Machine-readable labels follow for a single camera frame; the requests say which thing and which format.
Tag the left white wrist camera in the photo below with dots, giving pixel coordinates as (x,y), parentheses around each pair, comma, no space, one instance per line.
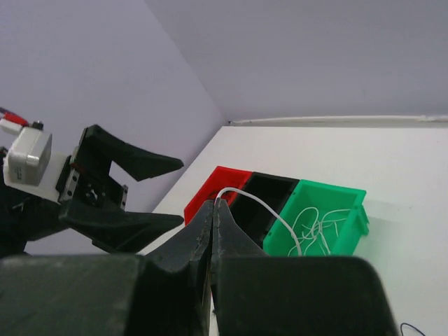
(31,165)

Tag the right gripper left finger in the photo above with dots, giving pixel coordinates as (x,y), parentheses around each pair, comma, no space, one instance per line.
(174,292)

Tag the red plastic bin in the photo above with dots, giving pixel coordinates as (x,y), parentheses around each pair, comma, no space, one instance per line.
(220,178)

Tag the black plastic bin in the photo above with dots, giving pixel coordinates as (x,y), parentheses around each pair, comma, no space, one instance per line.
(253,218)

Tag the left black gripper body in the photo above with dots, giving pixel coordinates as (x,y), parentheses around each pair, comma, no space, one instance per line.
(88,200)

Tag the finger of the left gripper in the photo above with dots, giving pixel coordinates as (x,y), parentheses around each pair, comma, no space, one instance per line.
(122,224)
(133,157)

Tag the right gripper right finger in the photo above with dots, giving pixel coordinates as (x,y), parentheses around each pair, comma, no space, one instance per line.
(233,284)

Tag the green plastic bin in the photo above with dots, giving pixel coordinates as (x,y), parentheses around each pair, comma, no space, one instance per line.
(319,220)

